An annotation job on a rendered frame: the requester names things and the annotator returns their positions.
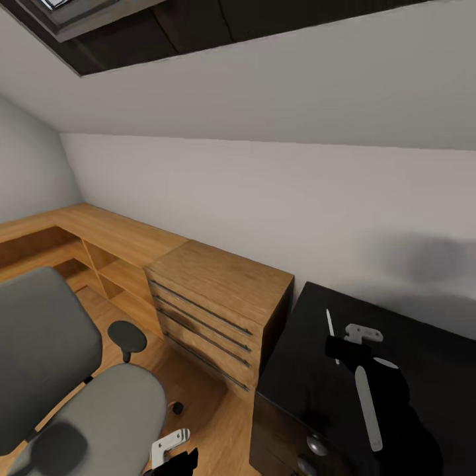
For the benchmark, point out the swivel chair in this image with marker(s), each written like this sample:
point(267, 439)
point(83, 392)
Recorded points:
point(49, 345)

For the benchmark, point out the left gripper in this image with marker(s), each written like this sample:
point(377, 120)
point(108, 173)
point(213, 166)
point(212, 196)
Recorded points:
point(181, 465)

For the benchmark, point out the bookcase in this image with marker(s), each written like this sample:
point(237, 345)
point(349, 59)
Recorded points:
point(26, 245)
point(119, 252)
point(70, 223)

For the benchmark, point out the desk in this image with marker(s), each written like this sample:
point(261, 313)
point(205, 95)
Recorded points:
point(320, 393)

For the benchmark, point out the cabinet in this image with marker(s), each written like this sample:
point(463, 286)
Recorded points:
point(222, 312)
point(280, 446)

